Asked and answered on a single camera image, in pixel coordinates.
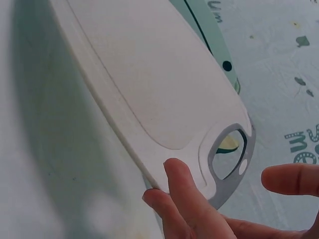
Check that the person's right hand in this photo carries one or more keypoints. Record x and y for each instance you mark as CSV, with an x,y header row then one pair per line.
x,y
199,221

